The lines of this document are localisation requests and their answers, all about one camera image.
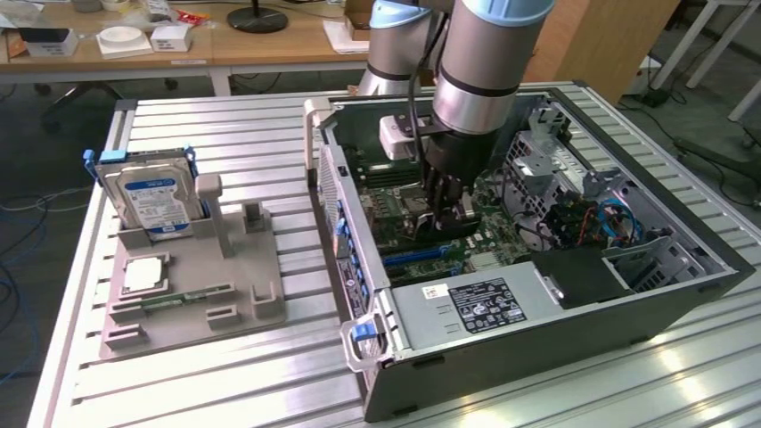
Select blue expansion slot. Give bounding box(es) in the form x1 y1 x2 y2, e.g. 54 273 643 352
380 247 452 268

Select red packet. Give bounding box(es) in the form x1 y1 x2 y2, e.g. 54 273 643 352
176 9 211 29

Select white papers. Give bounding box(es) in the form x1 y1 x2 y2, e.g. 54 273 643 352
323 20 374 55

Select green RAM stick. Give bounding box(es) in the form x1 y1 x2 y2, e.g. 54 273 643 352
139 289 214 313

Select black floor stand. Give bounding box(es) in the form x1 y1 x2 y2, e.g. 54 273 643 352
675 136 761 179

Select CPU socket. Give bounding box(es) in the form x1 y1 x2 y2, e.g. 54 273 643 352
396 185 431 218

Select white table frame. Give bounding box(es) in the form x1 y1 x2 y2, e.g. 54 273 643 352
651 0 761 121

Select metal disk bay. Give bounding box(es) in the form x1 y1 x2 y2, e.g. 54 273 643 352
504 128 603 215

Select silver CPU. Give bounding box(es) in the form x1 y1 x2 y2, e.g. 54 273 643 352
122 257 168 295

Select black lamp base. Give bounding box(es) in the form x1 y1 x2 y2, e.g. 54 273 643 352
227 0 291 35

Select wooden desk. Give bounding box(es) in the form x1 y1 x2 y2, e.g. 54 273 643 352
0 0 536 97

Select green motherboard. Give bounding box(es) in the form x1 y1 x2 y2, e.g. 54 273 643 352
344 144 540 289

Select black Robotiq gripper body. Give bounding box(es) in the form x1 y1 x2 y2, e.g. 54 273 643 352
423 127 504 186

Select black open PC case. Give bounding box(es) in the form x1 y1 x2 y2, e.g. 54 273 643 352
303 86 757 424

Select hard disk with blue caddy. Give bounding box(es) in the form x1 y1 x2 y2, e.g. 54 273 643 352
83 143 202 242

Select wooden cabinet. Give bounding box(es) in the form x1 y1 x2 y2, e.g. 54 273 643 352
523 0 683 104

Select grey power supply unit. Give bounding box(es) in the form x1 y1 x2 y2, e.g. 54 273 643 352
390 260 564 351

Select grey metal drive bracket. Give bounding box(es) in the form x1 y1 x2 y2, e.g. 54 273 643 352
602 231 712 295

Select white labelled box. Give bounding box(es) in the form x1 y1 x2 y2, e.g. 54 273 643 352
150 24 195 54

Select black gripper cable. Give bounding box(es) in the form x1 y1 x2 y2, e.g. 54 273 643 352
407 11 451 173

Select cardboard box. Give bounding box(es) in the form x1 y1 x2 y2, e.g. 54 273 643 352
344 0 378 42

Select white square holder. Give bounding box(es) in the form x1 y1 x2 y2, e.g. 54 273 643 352
96 25 155 60

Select blue wire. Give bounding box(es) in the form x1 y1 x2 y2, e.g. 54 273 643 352
598 198 647 246

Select white box with black top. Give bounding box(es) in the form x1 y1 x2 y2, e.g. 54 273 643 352
16 27 80 58

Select black power brick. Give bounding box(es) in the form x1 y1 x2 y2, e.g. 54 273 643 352
639 88 674 108

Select grey parts rack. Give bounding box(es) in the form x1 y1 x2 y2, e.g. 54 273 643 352
98 173 290 361

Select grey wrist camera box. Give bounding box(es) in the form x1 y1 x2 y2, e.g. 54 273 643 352
379 114 431 161

